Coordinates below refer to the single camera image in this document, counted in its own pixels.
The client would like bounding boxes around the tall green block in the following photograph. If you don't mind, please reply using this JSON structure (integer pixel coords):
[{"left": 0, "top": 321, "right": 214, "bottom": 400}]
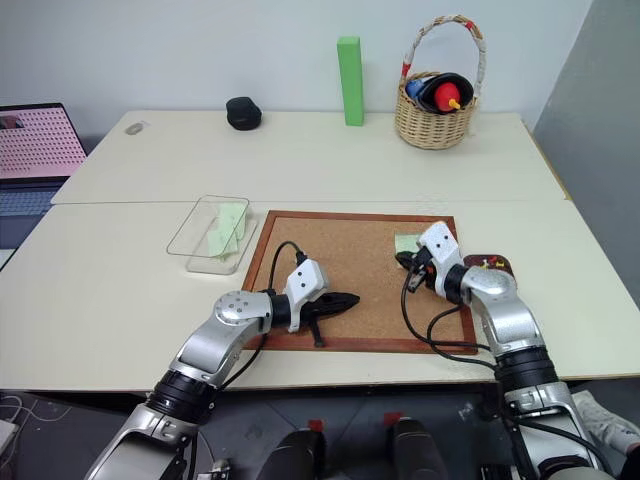
[{"left": 336, "top": 35, "right": 365, "bottom": 127}]

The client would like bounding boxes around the woven wicker basket with handle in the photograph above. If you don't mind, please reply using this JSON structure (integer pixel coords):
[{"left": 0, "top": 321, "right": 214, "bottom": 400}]
[{"left": 393, "top": 14, "right": 488, "bottom": 150}]

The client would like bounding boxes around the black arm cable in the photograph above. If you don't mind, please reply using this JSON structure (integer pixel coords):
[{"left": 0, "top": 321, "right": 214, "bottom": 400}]
[
  {"left": 219, "top": 241, "right": 308, "bottom": 389},
  {"left": 400, "top": 269, "right": 497, "bottom": 372}
]

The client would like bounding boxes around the black zip case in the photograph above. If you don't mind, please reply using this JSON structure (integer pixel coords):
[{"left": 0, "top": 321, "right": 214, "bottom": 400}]
[{"left": 225, "top": 96, "right": 263, "bottom": 132}]

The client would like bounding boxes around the dark rounded shape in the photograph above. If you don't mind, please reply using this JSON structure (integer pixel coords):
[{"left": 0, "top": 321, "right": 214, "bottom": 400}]
[
  {"left": 260, "top": 418, "right": 327, "bottom": 480},
  {"left": 383, "top": 411, "right": 449, "bottom": 480}
]

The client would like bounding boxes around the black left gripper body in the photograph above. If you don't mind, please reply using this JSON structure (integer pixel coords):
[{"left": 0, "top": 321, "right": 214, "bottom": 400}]
[{"left": 298, "top": 294, "right": 336, "bottom": 322}]

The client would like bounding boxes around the red bottle with yellow tip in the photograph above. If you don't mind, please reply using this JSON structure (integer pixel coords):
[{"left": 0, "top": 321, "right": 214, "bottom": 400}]
[{"left": 432, "top": 82, "right": 463, "bottom": 114}]

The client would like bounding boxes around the green sticky note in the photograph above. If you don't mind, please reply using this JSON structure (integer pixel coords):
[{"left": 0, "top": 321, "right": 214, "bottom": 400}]
[
  {"left": 393, "top": 230, "right": 427, "bottom": 257},
  {"left": 205, "top": 225, "right": 242, "bottom": 259},
  {"left": 217, "top": 201, "right": 249, "bottom": 237}
]

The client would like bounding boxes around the black bowl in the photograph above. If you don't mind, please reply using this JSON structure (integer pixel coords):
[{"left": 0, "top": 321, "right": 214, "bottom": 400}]
[{"left": 417, "top": 72, "right": 475, "bottom": 112}]

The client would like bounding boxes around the thin white cable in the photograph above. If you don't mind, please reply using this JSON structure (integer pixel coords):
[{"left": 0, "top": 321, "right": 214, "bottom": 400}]
[{"left": 0, "top": 393, "right": 39, "bottom": 427}]

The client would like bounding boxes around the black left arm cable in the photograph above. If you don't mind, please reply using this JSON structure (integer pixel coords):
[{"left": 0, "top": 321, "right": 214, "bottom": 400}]
[{"left": 219, "top": 241, "right": 308, "bottom": 389}]

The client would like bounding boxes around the blue object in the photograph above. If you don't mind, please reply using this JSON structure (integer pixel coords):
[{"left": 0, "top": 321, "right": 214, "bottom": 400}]
[{"left": 405, "top": 76, "right": 432, "bottom": 100}]

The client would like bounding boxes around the white sneaker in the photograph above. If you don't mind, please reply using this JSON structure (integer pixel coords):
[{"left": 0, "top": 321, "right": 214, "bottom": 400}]
[{"left": 569, "top": 389, "right": 640, "bottom": 452}]

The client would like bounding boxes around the clear plastic box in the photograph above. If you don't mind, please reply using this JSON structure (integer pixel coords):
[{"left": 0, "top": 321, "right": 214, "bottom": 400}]
[{"left": 166, "top": 194, "right": 259, "bottom": 275}]

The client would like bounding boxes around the laptop with pink screen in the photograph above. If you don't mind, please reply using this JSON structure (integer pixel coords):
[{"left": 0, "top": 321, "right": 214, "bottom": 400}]
[{"left": 0, "top": 102, "right": 89, "bottom": 272}]

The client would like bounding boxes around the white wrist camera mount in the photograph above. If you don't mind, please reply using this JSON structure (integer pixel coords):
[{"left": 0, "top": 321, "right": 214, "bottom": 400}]
[
  {"left": 416, "top": 220, "right": 467, "bottom": 296},
  {"left": 283, "top": 258, "right": 332, "bottom": 335}
]

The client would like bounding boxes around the wood-framed cork board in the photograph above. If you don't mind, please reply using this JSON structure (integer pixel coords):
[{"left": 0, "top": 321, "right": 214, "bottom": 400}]
[{"left": 241, "top": 209, "right": 480, "bottom": 356}]

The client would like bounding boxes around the small brown tray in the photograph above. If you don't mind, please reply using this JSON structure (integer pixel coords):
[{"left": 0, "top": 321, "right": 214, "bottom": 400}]
[{"left": 462, "top": 253, "right": 517, "bottom": 287}]

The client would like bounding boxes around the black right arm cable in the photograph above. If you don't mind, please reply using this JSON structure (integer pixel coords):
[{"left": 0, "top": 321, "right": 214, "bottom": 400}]
[{"left": 400, "top": 269, "right": 497, "bottom": 372}]

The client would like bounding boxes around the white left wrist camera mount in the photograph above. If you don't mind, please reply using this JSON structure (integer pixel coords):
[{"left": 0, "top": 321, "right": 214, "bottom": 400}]
[{"left": 283, "top": 258, "right": 332, "bottom": 335}]

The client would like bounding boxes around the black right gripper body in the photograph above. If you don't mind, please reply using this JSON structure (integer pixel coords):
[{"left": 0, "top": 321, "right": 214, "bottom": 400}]
[{"left": 408, "top": 249, "right": 438, "bottom": 293}]

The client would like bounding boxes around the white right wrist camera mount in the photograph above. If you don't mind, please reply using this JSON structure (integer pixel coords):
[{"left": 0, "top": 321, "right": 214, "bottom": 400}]
[{"left": 416, "top": 220, "right": 467, "bottom": 296}]

